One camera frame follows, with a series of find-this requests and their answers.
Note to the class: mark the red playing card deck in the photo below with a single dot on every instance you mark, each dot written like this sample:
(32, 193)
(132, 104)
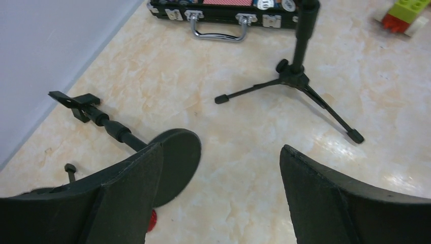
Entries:
(229, 2)

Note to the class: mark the orange black chip stack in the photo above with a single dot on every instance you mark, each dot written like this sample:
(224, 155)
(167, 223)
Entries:
(288, 5)

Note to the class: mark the red white chip stack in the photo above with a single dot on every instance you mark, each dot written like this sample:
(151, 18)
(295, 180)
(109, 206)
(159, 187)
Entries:
(263, 4)

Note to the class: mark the black poker chip case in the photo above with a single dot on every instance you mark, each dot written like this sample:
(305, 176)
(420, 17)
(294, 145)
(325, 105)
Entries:
(244, 16)

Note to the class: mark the black tripod mic stand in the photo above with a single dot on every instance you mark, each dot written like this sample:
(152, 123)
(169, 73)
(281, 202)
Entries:
(293, 75)

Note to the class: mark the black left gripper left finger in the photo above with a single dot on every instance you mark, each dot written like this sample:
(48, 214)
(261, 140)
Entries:
(113, 205)

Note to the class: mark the black round base stand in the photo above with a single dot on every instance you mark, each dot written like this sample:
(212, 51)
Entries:
(182, 148)

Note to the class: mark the red glitter microphone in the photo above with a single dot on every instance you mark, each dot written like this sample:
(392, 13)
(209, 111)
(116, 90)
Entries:
(152, 221)

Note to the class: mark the shock mount tripod stand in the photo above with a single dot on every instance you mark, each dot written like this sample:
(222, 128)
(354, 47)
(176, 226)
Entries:
(70, 169)

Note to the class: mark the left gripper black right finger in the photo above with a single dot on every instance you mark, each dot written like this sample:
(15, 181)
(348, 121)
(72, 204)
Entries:
(327, 206)

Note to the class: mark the red toy car base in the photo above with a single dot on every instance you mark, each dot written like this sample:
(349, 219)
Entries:
(394, 24)

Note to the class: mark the lime green toy brick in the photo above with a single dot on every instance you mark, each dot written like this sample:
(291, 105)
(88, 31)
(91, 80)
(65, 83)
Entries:
(408, 10)

